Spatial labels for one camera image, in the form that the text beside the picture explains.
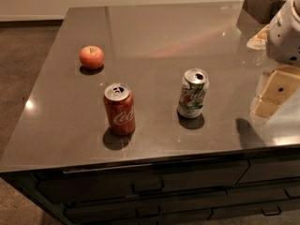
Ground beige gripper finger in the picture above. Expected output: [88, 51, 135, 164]
[250, 97, 280, 118]
[261, 65, 300, 105]

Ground red apple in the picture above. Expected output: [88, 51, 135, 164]
[80, 46, 104, 70]

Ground dark snack box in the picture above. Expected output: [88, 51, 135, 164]
[242, 0, 300, 24]

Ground white green 7up can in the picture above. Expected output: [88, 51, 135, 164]
[177, 68, 209, 118]

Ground red Coca-Cola can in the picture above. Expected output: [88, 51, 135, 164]
[103, 82, 135, 136]

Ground dark cabinet with drawers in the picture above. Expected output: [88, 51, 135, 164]
[1, 148, 300, 225]

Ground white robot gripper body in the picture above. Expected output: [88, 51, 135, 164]
[266, 0, 300, 66]

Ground white paper scrap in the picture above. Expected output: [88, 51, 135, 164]
[247, 25, 269, 50]

